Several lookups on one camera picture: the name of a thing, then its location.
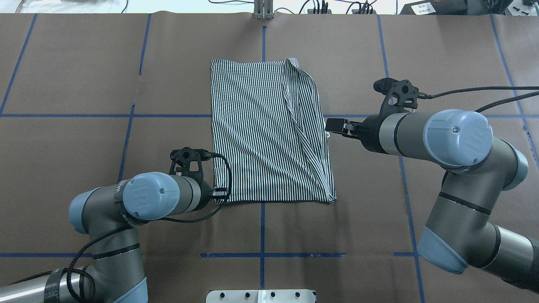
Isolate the brown table cover mat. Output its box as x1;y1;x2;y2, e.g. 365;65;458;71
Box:
1;12;538;303

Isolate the black box with label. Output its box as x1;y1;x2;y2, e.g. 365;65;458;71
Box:
399;0;468;16

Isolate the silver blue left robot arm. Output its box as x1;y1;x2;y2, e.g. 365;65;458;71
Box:
1;147;232;303

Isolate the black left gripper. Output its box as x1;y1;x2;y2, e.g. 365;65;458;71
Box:
169;147;229;211

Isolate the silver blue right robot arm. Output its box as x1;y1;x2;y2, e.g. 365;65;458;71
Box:
325;77;539;293

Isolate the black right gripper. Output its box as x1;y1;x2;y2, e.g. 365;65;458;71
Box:
325;78;419;153

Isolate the blue white striped polo shirt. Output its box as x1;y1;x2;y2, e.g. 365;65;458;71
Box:
211;58;336;203

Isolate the aluminium frame foot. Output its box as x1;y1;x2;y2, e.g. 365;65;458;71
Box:
252;0;275;20

